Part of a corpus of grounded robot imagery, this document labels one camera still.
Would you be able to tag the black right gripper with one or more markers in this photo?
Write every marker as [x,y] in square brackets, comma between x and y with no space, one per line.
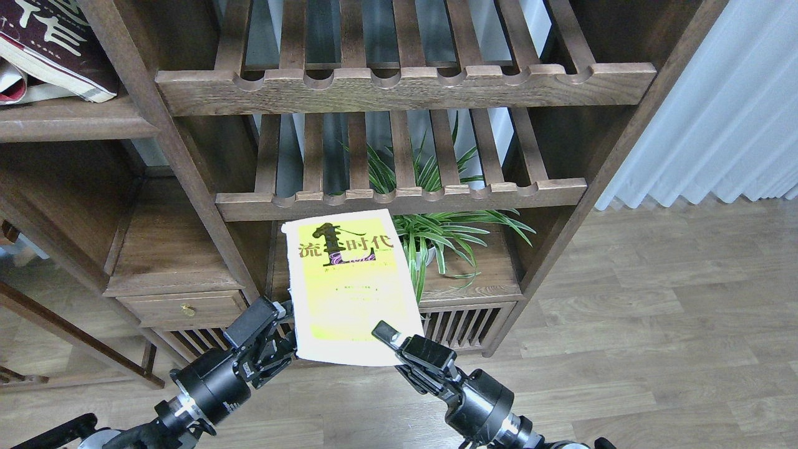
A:
[479,407]

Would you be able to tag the white pleated curtain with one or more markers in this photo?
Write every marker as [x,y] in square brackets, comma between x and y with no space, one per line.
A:
[728,128]

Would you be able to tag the green spider plant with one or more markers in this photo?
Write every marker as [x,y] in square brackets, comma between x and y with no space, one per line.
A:
[453,230]

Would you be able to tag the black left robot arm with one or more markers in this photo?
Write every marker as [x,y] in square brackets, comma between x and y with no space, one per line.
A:
[165,431]

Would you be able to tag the maroon hardcover book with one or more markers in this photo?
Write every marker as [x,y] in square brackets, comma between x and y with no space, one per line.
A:
[52,41]

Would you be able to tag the brass drawer knob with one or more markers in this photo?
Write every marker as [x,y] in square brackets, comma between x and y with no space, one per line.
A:
[188,309]

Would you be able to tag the white plant pot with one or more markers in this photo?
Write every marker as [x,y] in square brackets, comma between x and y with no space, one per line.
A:
[429,255]

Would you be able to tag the dark wooden bookshelf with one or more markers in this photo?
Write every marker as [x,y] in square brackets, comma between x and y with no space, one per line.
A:
[234,118]

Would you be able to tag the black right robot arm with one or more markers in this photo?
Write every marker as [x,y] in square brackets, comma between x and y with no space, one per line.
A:
[479,407]

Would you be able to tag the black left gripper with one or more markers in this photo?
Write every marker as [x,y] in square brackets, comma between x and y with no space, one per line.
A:
[219,381]

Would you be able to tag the yellow green paperback book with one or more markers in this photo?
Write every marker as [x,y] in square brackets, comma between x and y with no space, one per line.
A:
[348,272]

